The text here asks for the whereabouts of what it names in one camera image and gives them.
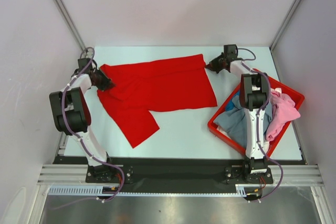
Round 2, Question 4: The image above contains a red t-shirt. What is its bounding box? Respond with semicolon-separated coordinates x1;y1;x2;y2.
97;54;217;148

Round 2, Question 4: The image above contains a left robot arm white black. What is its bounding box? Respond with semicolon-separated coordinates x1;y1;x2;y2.
49;58;117;183

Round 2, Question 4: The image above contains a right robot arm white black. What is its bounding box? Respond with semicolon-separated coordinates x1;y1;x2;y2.
205;44;270;184

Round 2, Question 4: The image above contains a blue t-shirt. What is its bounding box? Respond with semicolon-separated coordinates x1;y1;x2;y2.
225;91;241;111

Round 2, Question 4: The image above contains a red plastic bin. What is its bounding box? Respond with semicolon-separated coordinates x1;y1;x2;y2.
207;68;306;159

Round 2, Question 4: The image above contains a grey-blue t-shirt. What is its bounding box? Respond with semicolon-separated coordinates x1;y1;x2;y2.
214;102;272;152

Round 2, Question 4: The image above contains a pink t-shirt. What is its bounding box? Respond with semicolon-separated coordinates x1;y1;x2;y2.
266;89;300;142

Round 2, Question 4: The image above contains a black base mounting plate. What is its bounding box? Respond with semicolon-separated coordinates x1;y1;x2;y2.
52;157;274;193

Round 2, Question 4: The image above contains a left aluminium corner post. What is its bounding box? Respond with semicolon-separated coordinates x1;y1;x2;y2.
52;0;86;50

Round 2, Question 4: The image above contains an aluminium corner post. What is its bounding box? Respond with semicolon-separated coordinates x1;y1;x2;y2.
269;0;303;52
52;0;86;50

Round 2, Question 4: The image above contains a left grey cable duct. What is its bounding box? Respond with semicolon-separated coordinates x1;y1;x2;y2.
48;185;119;197

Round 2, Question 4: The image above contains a grey cable duct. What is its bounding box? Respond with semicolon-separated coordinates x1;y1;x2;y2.
235;184;263;198
48;185;119;197

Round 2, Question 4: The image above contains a right aluminium corner post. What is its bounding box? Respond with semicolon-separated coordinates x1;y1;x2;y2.
269;0;303;52

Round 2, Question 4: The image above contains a right grey cable duct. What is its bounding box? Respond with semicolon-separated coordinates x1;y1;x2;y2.
235;184;263;198

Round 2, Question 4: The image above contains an aluminium front rail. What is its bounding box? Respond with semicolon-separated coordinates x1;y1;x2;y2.
37;165;324;186

